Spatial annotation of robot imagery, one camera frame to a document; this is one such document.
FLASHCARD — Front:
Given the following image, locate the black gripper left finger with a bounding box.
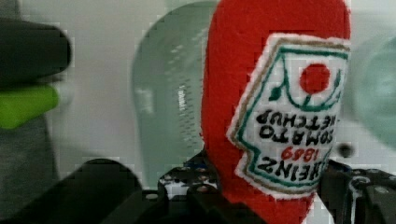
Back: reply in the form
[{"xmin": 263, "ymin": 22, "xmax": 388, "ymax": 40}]
[{"xmin": 102, "ymin": 151, "xmax": 267, "ymax": 224}]

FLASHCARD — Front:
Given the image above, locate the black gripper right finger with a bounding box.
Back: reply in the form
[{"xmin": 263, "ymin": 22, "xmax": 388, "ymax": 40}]
[{"xmin": 318, "ymin": 160, "xmax": 396, "ymax": 224}]

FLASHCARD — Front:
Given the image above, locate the red plush ketchup bottle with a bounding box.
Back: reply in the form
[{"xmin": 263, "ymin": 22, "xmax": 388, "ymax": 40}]
[{"xmin": 201, "ymin": 0, "xmax": 350, "ymax": 224}]

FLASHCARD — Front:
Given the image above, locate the green oval strainer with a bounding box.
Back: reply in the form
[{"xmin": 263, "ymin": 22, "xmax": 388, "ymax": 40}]
[{"xmin": 132, "ymin": 1, "xmax": 217, "ymax": 189}]

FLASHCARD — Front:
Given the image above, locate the green round bowl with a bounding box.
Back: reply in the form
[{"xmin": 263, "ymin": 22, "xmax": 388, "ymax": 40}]
[{"xmin": 350, "ymin": 36, "xmax": 396, "ymax": 148}]

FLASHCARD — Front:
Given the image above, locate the lime green object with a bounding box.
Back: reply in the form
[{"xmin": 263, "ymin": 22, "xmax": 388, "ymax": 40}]
[{"xmin": 0, "ymin": 85, "xmax": 60, "ymax": 130}]

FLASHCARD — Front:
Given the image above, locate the black cylinder lower left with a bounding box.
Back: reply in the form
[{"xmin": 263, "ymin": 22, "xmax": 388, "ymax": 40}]
[{"xmin": 0, "ymin": 18, "xmax": 72, "ymax": 87}]

